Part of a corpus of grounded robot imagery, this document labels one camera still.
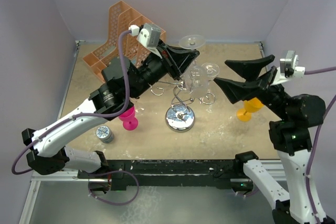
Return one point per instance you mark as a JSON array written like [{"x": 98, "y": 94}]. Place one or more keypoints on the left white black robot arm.
[{"x": 123, "y": 81}]

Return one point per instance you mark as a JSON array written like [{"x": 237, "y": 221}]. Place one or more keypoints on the chrome wine glass rack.
[{"x": 180, "y": 117}]

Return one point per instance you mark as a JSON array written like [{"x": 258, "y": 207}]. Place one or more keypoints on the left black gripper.
[{"x": 177, "y": 60}]

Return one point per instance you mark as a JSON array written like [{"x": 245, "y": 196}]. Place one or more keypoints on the yellow plastic goblet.
[{"x": 251, "y": 106}]

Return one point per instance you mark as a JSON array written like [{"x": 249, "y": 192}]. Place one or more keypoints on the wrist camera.
[
  {"x": 288, "y": 68},
  {"x": 148, "y": 36}
]

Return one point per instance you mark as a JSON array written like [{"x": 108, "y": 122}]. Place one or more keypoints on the clear champagne flute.
[{"x": 212, "y": 71}]

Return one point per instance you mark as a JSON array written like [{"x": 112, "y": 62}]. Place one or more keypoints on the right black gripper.
[{"x": 235, "y": 89}]

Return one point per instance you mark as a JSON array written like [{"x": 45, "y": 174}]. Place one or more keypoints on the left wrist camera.
[{"x": 148, "y": 36}]

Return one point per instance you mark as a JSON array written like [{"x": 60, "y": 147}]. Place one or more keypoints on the pink plastic goblet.
[{"x": 129, "y": 121}]

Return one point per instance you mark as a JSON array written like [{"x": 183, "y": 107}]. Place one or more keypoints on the clear wine glass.
[
  {"x": 193, "y": 64},
  {"x": 139, "y": 106}
]

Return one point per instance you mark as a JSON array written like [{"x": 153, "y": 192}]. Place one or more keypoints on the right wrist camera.
[{"x": 288, "y": 68}]

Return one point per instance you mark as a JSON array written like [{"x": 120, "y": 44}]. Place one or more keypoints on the black base frame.
[{"x": 218, "y": 173}]

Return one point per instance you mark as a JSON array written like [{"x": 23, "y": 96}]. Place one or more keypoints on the small round tin can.
[{"x": 104, "y": 134}]

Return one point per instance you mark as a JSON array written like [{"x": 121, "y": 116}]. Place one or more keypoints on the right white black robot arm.
[{"x": 290, "y": 136}]

